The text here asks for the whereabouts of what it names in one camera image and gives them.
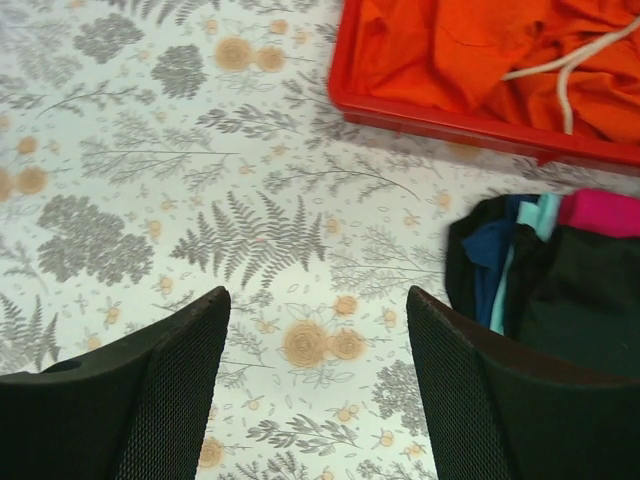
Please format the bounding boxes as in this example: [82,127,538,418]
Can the magenta folded shirt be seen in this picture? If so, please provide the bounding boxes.
[557,188,640,238]

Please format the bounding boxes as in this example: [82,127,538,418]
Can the floral patterned table mat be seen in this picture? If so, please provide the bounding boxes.
[1,1,639,479]

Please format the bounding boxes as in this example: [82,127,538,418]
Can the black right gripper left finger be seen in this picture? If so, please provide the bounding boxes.
[1,287,231,479]

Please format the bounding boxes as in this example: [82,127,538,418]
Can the turquoise folded shirt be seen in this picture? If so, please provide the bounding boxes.
[490,193,562,335]

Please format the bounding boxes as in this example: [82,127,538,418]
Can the navy blue folded shirt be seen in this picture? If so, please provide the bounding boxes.
[462,195,531,327]

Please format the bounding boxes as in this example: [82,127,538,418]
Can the orange crumpled shirt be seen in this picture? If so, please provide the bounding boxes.
[348,1,639,144]

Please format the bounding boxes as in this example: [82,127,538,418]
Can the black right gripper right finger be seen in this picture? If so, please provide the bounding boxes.
[406,286,639,479]

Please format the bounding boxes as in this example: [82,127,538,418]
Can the red plastic bin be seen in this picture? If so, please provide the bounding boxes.
[328,1,639,173]

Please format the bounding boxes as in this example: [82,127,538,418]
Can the black t shirt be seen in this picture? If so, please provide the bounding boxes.
[445,212,639,378]

